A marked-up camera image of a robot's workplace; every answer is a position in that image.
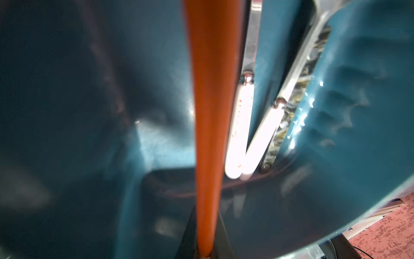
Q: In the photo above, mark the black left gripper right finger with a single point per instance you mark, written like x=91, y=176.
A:
x=222, y=248

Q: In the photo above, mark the aluminium rail frame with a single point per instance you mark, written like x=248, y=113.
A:
x=339, y=247

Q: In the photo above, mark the white handle steel spoon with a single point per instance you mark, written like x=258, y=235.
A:
x=262, y=139

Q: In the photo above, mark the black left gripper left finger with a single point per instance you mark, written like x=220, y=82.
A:
x=188, y=245

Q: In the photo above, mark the teal plastic storage box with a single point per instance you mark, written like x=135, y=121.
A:
x=98, y=146

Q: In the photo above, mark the patterned handle steel spoon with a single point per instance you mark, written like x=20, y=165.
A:
x=325, y=10

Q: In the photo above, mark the orange plastic spoon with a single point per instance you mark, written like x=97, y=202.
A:
x=214, y=33

